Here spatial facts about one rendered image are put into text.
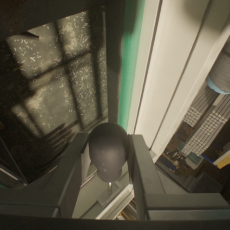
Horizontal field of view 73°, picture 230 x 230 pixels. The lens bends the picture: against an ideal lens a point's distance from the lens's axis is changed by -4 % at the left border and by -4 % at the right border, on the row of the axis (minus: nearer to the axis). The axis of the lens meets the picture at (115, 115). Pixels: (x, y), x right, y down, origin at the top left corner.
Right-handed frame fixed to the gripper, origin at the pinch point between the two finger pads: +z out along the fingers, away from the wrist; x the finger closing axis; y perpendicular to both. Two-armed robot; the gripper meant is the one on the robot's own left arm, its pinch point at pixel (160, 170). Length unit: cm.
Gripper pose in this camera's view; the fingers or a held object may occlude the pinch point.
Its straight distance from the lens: 44.7
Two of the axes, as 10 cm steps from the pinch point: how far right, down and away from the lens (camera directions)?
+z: -7.0, -5.8, 4.3
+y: -0.2, 6.1, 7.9
